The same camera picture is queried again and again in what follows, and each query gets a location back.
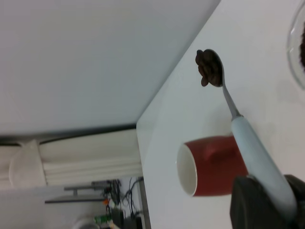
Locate coffee beans pile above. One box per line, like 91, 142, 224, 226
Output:
297, 31, 305, 72

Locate clear double-wall glass cup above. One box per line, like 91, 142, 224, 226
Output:
286, 0, 305, 91

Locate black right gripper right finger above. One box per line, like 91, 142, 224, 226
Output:
285, 174, 305, 229

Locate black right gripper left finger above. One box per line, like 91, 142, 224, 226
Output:
230, 175, 298, 229

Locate grey metal shelf bracket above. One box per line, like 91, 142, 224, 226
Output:
45, 180, 108, 205

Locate translucent white plastic bag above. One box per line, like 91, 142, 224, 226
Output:
9, 139, 47, 188

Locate green circuit board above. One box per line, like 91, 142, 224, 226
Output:
94, 214, 112, 225

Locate white ribbed radiator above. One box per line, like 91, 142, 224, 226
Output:
39, 130, 143, 185

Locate red ceramic mug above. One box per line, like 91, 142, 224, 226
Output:
176, 135, 250, 198

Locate metal spoon pale blue handle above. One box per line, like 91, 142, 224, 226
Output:
195, 49, 298, 215

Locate scooped coffee beans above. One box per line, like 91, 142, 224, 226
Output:
195, 49, 221, 87

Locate black cable bundle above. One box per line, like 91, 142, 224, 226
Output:
104, 177, 143, 229

